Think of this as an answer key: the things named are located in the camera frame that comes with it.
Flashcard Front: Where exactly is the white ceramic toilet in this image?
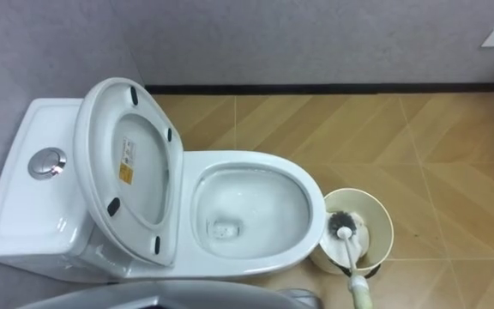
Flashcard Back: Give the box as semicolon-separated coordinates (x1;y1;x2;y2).
0;97;328;283

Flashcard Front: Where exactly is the white toilet brush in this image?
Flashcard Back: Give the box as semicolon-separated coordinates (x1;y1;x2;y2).
327;210;374;309

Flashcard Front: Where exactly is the white toilet seat lid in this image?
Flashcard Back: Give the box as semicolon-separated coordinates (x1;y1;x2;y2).
73;76;185;268

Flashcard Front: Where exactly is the cream round waste bin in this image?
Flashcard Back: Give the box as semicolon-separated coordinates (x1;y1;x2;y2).
309;187;395;278

